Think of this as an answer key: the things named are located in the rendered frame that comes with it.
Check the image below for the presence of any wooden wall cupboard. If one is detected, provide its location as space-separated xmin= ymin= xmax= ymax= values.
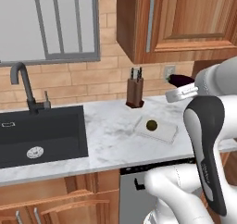
xmin=116 ymin=0 xmax=237 ymax=65

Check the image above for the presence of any black sink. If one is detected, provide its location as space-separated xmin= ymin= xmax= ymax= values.
xmin=0 ymin=105 xmax=90 ymax=169

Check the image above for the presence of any clear tupperware container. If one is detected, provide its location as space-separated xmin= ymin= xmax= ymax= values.
xmin=133 ymin=114 xmax=180 ymax=145

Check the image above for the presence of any grey framed window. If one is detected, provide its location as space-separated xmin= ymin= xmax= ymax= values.
xmin=0 ymin=0 xmax=102 ymax=68

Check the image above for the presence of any brown wooden knife block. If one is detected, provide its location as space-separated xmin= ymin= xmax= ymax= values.
xmin=125 ymin=78 xmax=145 ymax=109

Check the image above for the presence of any wooden base cupboard door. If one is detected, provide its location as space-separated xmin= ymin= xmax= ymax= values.
xmin=31 ymin=171 xmax=120 ymax=224
xmin=0 ymin=184 xmax=38 ymax=224

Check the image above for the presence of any black dishwasher handle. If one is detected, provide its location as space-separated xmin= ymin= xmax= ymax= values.
xmin=133 ymin=178 xmax=146 ymax=192

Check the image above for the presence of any wooden wall cupboard door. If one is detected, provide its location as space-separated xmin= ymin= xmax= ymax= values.
xmin=135 ymin=0 xmax=237 ymax=64

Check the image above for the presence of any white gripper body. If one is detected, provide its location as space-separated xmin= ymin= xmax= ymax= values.
xmin=165 ymin=82 xmax=200 ymax=104

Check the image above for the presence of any grey wall outlet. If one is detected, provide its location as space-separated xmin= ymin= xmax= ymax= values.
xmin=163 ymin=65 xmax=177 ymax=82

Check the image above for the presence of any grey dishwasher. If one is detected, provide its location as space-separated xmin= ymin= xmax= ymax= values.
xmin=118 ymin=157 xmax=202 ymax=224

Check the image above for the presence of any dark grey tap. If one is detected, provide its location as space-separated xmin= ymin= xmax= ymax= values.
xmin=9 ymin=61 xmax=52 ymax=115

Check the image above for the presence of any grey base cupboard handle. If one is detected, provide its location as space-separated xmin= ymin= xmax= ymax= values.
xmin=15 ymin=210 xmax=25 ymax=224
xmin=32 ymin=206 xmax=44 ymax=224

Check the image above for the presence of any grey wall cupboard handle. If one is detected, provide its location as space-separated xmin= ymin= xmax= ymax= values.
xmin=144 ymin=0 xmax=156 ymax=54

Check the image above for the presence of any dark purple eggplant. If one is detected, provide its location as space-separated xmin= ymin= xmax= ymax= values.
xmin=166 ymin=74 xmax=196 ymax=89

